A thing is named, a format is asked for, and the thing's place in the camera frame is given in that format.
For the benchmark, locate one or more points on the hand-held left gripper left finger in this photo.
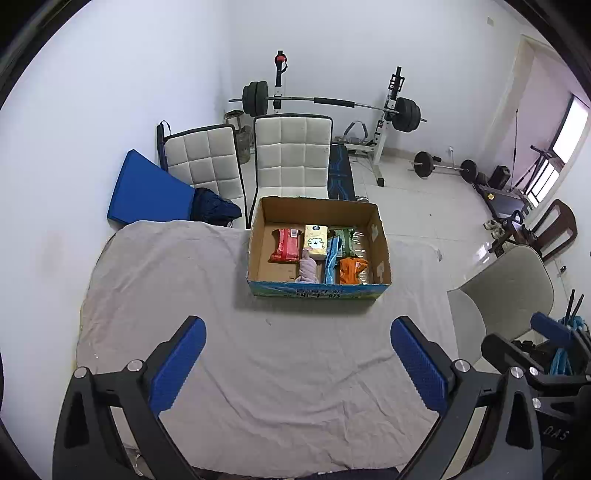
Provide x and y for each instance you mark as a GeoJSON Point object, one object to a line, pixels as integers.
{"type": "Point", "coordinates": [178, 364]}

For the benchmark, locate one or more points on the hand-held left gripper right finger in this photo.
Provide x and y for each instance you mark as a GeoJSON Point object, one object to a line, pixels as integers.
{"type": "Point", "coordinates": [418, 364]}

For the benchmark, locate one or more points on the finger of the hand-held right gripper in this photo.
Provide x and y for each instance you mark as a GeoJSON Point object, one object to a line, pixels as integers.
{"type": "Point", "coordinates": [554, 325]}
{"type": "Point", "coordinates": [501, 350]}

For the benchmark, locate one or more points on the grey table cloth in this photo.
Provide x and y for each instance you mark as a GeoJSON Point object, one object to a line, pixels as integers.
{"type": "Point", "coordinates": [277, 369]}

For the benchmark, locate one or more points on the white slipper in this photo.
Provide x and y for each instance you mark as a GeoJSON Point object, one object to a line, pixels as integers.
{"type": "Point", "coordinates": [493, 229]}

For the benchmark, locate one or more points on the blue soft packet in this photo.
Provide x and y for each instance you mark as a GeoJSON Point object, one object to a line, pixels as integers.
{"type": "Point", "coordinates": [331, 263]}

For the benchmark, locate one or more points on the short barbell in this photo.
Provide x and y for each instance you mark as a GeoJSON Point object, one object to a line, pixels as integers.
{"type": "Point", "coordinates": [443, 168]}

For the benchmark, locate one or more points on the black narrow bag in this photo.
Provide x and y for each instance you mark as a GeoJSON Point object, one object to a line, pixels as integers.
{"type": "Point", "coordinates": [162, 145]}

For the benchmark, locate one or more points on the dark blue bag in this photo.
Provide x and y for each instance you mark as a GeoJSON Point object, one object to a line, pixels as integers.
{"type": "Point", "coordinates": [212, 207]}

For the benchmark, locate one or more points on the cardboard box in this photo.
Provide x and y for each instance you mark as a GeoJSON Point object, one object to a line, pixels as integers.
{"type": "Point", "coordinates": [318, 290]}

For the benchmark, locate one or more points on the window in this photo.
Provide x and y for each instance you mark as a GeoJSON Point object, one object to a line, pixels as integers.
{"type": "Point", "coordinates": [572, 129]}

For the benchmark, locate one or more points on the white barbell rack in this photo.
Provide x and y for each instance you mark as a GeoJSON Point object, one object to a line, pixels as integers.
{"type": "Point", "coordinates": [381, 143]}

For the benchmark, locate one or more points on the green soft packet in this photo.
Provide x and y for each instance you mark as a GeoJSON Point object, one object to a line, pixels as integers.
{"type": "Point", "coordinates": [346, 240]}

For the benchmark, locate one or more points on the grey bucket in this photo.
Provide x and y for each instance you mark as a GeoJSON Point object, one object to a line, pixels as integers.
{"type": "Point", "coordinates": [234, 121]}

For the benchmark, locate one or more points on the white padded chair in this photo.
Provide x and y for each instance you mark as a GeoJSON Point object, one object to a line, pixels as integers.
{"type": "Point", "coordinates": [291, 157]}
{"type": "Point", "coordinates": [203, 157]}

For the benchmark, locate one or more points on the orange soft packet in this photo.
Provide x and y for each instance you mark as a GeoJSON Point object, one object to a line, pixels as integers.
{"type": "Point", "coordinates": [353, 271]}

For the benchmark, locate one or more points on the long barbell with black plates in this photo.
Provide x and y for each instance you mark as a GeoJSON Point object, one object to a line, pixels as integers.
{"type": "Point", "coordinates": [332, 101]}

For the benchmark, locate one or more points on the grey shell chair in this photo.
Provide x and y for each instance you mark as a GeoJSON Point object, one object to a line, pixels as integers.
{"type": "Point", "coordinates": [512, 281]}

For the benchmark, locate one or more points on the pink cloth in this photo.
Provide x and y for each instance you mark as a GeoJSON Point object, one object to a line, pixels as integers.
{"type": "Point", "coordinates": [307, 270]}

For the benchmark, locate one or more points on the black poles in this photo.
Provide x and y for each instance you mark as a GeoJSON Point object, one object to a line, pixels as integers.
{"type": "Point", "coordinates": [575, 304]}

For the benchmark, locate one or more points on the black weight bench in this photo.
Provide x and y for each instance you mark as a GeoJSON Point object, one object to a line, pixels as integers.
{"type": "Point", "coordinates": [340, 175]}

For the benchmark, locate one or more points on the blue hanging cloth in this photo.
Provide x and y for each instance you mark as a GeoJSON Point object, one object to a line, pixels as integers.
{"type": "Point", "coordinates": [561, 362]}

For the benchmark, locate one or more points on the brown wooden chair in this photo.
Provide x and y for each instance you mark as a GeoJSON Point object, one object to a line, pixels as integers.
{"type": "Point", "coordinates": [561, 226]}

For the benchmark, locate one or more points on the red soft packet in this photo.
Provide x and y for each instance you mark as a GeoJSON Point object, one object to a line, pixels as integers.
{"type": "Point", "coordinates": [286, 244]}

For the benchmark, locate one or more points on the black box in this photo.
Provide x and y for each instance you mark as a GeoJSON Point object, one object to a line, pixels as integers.
{"type": "Point", "coordinates": [499, 177]}

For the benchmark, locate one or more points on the black exercise machine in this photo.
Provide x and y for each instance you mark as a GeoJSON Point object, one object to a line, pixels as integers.
{"type": "Point", "coordinates": [503, 198]}

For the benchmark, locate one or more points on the blue foam mat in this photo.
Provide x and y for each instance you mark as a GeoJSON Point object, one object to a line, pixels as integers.
{"type": "Point", "coordinates": [143, 189]}

